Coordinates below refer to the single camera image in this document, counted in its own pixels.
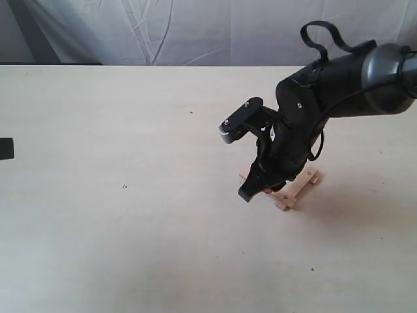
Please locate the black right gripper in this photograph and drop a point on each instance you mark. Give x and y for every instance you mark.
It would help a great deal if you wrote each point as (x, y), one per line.
(281, 156)

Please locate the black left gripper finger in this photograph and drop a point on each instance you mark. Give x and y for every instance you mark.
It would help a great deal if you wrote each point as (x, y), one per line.
(7, 149)

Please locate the plain wooden stick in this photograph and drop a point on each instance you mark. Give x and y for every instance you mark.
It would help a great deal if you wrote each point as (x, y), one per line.
(315, 178)
(243, 174)

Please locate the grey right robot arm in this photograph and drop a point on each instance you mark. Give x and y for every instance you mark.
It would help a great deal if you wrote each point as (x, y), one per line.
(379, 82)

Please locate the white backdrop cloth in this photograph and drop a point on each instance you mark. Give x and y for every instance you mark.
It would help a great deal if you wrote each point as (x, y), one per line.
(190, 33)

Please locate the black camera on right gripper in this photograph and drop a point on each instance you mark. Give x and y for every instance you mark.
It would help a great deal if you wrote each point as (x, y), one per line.
(241, 120)

